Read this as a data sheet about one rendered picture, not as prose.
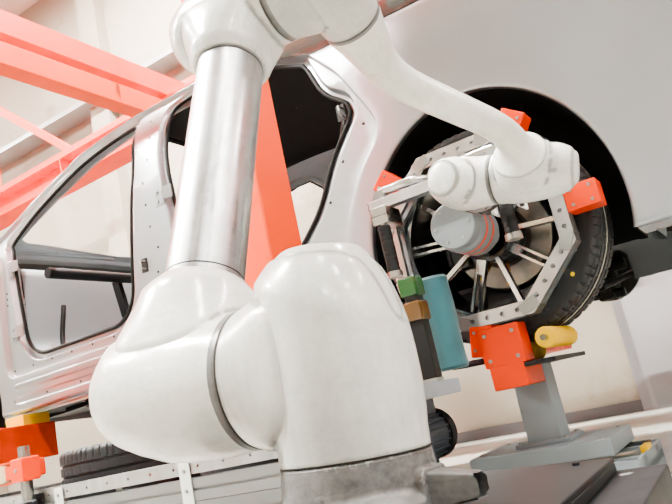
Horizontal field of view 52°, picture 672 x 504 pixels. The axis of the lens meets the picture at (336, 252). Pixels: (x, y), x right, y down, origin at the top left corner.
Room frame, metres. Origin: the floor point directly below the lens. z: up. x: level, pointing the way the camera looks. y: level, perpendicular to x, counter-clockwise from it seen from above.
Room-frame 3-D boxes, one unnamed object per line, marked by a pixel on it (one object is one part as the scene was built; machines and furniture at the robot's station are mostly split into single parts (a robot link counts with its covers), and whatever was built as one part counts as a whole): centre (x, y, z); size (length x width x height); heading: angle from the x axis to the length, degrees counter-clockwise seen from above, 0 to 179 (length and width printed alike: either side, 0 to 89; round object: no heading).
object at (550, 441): (2.11, -0.49, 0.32); 0.40 x 0.30 x 0.28; 60
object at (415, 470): (0.71, 0.01, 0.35); 0.22 x 0.18 x 0.06; 58
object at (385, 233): (1.84, -0.14, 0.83); 0.04 x 0.04 x 0.16
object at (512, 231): (1.67, -0.44, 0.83); 0.04 x 0.04 x 0.16
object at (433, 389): (1.47, 0.04, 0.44); 0.43 x 0.17 x 0.03; 60
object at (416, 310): (1.37, -0.13, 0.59); 0.04 x 0.04 x 0.04; 60
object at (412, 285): (1.37, -0.13, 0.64); 0.04 x 0.04 x 0.04; 60
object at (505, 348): (1.99, -0.43, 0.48); 0.16 x 0.12 x 0.17; 150
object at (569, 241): (1.96, -0.41, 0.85); 0.54 x 0.07 x 0.54; 60
